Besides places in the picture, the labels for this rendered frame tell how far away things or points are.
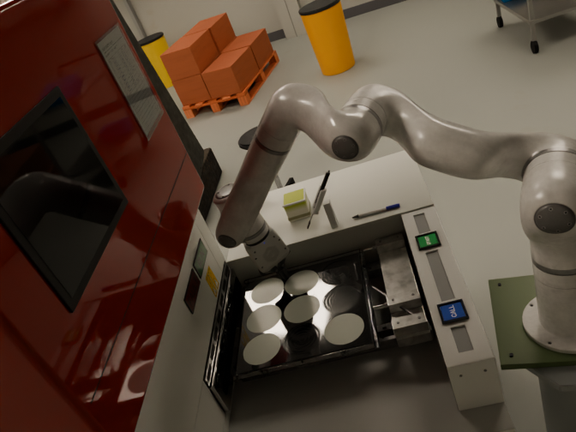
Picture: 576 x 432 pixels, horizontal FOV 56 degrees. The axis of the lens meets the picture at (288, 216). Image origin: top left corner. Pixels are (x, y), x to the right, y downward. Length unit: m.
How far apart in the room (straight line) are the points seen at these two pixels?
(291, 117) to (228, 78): 4.66
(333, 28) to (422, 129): 4.51
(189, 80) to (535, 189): 5.20
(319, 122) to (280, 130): 0.12
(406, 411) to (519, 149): 0.60
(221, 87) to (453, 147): 4.91
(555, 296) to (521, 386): 1.09
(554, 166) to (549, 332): 0.41
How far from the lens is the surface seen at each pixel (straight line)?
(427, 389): 1.29
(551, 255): 1.17
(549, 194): 1.02
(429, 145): 1.07
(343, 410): 1.30
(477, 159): 1.08
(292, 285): 1.53
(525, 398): 2.26
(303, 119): 1.12
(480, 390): 1.20
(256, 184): 1.27
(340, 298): 1.43
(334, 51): 5.61
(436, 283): 1.31
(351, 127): 1.03
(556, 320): 1.29
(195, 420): 1.23
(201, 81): 5.94
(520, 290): 1.45
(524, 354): 1.30
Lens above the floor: 1.84
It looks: 31 degrees down
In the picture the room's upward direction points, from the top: 23 degrees counter-clockwise
